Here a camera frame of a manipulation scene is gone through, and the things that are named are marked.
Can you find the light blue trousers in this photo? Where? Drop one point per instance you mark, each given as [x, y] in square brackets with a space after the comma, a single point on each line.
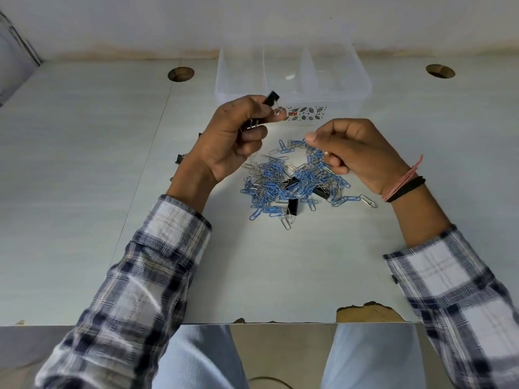
[202, 356]

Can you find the black binder clip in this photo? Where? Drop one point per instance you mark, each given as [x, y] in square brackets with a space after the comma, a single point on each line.
[271, 97]
[179, 158]
[292, 207]
[292, 183]
[252, 124]
[321, 192]

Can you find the black wrist band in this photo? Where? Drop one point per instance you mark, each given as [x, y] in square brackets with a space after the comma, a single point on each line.
[407, 189]

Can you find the person's left forearm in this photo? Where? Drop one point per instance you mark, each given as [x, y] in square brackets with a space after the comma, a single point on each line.
[138, 287]

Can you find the person's right fingers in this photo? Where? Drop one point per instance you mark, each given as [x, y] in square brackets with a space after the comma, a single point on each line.
[334, 135]

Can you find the person's left hand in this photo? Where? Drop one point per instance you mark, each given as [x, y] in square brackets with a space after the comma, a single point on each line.
[221, 137]

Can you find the person's right forearm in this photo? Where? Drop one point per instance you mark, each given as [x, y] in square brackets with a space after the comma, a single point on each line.
[450, 279]

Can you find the person's left fingers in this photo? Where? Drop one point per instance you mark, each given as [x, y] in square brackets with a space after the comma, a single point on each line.
[253, 137]

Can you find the clear plastic divided container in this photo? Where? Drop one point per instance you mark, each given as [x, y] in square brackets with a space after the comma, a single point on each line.
[324, 83]

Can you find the pile of blue silver paperclips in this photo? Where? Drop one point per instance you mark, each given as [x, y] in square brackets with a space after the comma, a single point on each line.
[271, 174]

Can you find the person's right hand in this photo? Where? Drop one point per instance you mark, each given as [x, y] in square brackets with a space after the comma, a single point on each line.
[361, 153]

